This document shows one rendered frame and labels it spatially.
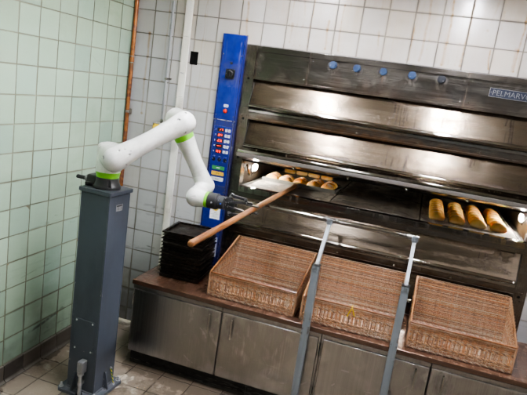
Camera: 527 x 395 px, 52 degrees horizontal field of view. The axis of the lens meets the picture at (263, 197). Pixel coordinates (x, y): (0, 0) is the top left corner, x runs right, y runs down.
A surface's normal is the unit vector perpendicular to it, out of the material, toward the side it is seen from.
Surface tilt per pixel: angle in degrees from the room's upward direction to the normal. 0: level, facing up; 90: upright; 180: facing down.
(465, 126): 70
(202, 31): 90
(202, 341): 90
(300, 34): 90
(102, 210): 90
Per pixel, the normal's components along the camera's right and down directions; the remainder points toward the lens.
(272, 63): -0.29, 0.15
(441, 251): -0.24, -0.18
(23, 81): 0.95, 0.19
